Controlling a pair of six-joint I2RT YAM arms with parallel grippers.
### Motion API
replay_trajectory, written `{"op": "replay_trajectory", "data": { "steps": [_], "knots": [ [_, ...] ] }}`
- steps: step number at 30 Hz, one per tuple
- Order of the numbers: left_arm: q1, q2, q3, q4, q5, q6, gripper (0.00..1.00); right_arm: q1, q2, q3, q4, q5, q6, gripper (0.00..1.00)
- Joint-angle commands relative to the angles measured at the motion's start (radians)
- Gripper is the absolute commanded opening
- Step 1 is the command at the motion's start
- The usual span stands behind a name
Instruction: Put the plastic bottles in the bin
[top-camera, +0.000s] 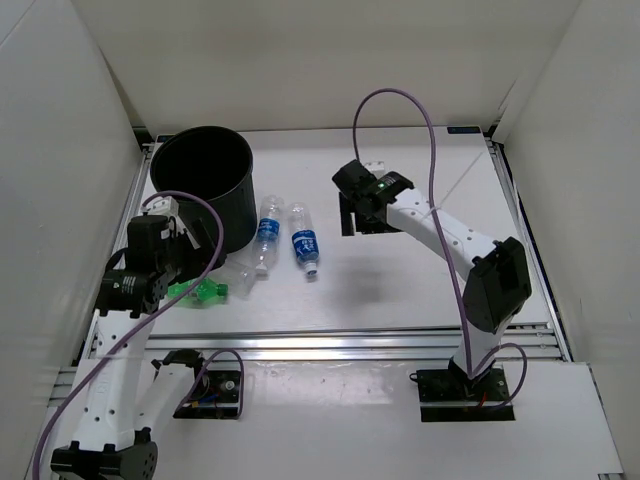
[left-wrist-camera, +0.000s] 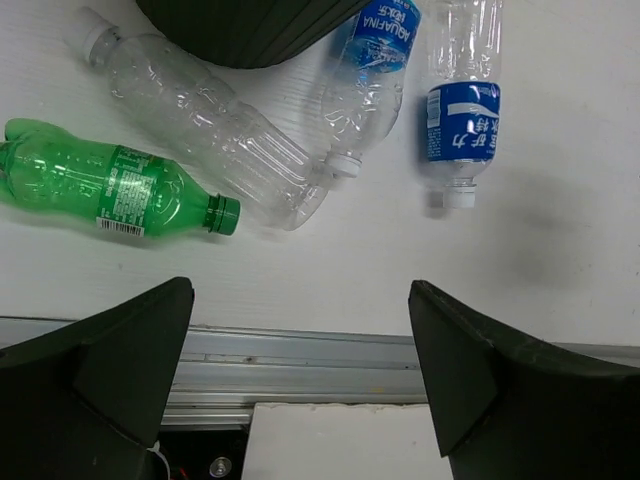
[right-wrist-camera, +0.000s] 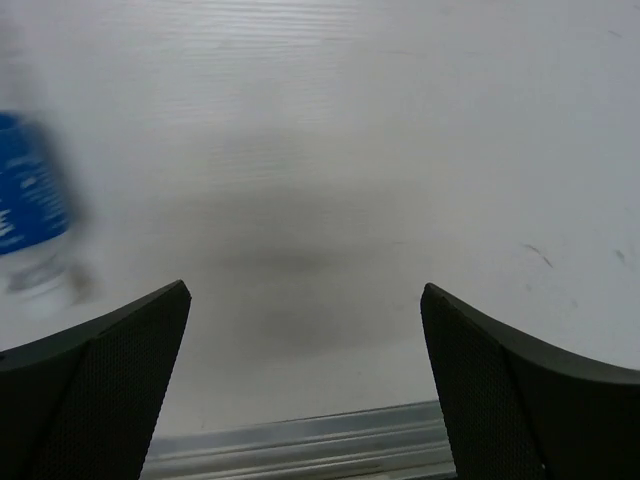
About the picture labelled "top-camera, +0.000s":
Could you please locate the purple cable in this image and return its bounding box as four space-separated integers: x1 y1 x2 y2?
352 88 529 412
31 189 246 480

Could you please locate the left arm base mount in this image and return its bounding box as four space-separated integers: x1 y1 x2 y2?
173 370 244 420

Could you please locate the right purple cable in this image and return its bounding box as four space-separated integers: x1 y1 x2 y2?
352 88 529 412

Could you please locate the clear crushed plastic bottle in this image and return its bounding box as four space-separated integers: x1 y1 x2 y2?
210 259 256 299

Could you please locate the green plastic bottle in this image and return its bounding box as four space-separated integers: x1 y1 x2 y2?
167 278 229 309

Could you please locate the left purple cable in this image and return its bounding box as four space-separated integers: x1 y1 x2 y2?
31 189 246 480

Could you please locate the blue label bottle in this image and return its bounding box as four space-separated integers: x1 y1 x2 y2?
252 195 284 277
288 202 320 278

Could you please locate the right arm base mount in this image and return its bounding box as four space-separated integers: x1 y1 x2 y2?
409 368 515 423

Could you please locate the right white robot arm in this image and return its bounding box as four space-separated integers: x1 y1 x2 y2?
332 160 532 400

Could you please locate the aluminium frame rail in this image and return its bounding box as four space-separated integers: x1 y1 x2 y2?
79 324 571 362

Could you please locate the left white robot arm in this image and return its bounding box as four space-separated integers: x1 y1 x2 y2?
32 190 223 479

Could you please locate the black plastic waste bin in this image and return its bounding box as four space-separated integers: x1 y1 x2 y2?
150 126 258 253

